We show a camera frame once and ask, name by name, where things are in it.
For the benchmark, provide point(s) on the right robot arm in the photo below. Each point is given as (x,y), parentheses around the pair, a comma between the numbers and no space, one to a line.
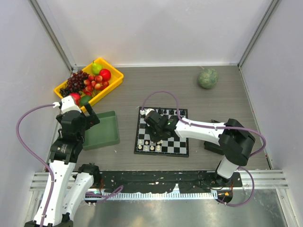
(229,138)

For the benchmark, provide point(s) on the yellow plastic tray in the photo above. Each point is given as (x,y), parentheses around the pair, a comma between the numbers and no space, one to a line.
(116,79)

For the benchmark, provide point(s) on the green melon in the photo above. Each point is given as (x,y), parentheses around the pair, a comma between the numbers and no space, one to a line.
(207,78)

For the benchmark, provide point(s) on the black plastic box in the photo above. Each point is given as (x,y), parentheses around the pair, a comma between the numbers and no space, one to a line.
(211,142)

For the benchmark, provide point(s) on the green lime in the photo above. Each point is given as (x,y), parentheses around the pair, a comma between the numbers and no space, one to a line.
(84,100)

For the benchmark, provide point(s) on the green plastic tray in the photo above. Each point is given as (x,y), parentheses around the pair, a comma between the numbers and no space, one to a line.
(104,134)

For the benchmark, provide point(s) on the purple grape bunch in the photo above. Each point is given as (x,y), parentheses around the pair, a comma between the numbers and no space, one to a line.
(75,83)

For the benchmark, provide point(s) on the white cable duct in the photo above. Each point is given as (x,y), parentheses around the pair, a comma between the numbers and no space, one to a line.
(175,195)

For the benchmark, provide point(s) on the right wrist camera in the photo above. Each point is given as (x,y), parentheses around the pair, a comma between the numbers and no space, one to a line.
(147,112)

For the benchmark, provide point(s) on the green pear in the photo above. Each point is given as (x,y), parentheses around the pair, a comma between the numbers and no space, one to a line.
(96,68)

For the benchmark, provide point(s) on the black grape bunch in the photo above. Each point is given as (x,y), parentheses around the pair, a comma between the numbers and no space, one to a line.
(64,92)

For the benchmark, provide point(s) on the black white chessboard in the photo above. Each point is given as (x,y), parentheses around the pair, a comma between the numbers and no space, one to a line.
(175,147)

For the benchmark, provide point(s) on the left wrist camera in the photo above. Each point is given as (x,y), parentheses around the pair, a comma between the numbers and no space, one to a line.
(68,104)

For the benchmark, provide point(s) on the red mango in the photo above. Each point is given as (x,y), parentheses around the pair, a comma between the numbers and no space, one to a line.
(76,98)

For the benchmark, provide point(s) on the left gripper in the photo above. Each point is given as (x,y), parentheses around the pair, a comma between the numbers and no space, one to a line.
(93,118)

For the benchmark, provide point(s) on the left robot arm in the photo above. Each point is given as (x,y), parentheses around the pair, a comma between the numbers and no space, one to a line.
(59,205)

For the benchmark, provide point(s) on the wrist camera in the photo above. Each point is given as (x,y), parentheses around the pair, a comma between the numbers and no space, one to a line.
(147,112)
(68,104)

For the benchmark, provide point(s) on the white chess piece cluster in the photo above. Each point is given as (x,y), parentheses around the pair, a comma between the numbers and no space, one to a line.
(148,146)

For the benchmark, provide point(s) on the red apple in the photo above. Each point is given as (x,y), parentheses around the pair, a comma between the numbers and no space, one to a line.
(105,74)

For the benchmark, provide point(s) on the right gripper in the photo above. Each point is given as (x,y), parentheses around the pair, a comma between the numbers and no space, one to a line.
(154,138)

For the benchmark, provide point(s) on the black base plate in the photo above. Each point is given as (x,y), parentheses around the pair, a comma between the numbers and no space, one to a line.
(157,181)

